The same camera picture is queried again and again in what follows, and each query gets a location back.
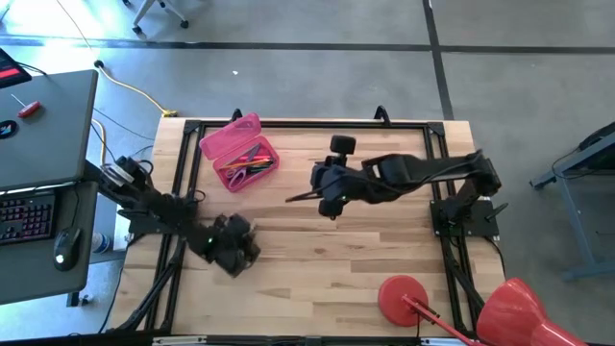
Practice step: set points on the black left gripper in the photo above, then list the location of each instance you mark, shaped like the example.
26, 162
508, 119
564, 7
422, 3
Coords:
235, 245

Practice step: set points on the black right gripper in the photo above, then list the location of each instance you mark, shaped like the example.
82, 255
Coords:
331, 180

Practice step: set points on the pink highlighter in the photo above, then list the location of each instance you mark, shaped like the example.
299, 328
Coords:
259, 158

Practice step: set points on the pink plastic supply box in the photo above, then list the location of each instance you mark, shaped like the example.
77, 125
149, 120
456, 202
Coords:
230, 137

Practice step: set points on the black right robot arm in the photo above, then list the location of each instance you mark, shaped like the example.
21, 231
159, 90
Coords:
423, 170

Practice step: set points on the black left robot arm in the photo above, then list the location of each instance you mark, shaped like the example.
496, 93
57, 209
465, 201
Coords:
163, 211

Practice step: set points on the red desk lamp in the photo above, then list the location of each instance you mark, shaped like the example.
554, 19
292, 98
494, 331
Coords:
402, 300

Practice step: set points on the black computer mouse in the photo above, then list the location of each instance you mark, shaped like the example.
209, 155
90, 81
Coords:
66, 247

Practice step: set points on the black backlit keyboard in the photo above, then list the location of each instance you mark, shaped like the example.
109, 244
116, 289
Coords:
26, 216

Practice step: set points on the grey desk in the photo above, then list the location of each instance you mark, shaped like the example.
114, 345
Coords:
48, 144

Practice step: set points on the black floor plug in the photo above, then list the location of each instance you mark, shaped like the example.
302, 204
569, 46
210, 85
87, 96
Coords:
99, 64

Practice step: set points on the white office chair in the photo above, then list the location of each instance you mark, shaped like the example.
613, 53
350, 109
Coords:
144, 12

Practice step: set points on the round black sticker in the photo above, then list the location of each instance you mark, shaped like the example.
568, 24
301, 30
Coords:
8, 130

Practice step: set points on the blue-grey metal table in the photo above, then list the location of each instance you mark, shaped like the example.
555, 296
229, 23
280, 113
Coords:
574, 221

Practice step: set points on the dark computer screen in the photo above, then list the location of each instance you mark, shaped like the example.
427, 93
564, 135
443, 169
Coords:
12, 72

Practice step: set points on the black aluminium table frame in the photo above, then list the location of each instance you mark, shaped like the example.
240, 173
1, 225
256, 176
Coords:
312, 124

